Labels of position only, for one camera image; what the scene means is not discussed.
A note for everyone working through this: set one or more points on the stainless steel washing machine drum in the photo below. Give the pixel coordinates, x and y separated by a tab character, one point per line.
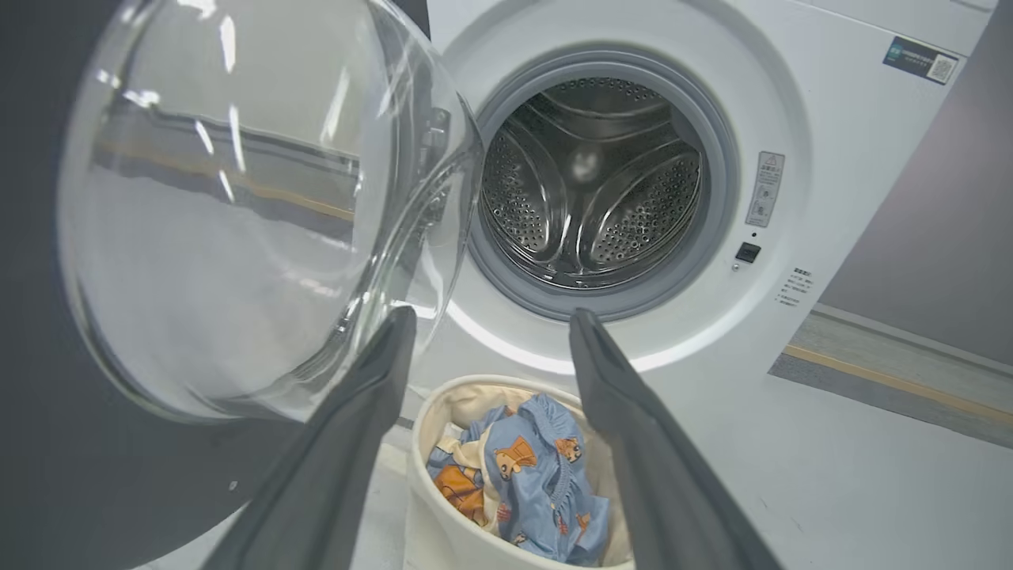
593	190

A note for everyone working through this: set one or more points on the yellow floor strip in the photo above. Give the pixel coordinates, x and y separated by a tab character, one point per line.
902	381

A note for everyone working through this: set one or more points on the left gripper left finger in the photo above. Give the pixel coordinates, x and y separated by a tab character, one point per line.
332	467

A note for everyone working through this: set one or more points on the black door latch socket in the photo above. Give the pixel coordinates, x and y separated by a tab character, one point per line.
748	252

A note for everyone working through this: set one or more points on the cream canvas laundry basket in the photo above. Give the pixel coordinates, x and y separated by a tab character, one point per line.
443	530

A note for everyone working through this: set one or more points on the blue bear print garment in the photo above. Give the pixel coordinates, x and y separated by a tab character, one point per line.
538	475

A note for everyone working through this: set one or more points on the black QR code label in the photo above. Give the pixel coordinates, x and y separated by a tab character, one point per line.
920	60

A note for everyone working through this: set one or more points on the white front-load washing machine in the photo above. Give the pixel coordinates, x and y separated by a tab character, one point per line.
839	127

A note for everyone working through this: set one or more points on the white warning sticker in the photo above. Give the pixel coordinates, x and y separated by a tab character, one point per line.
764	190

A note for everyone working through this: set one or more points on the black round glass washer door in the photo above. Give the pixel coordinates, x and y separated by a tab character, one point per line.
206	253

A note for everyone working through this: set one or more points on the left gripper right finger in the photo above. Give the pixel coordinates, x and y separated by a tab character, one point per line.
657	467

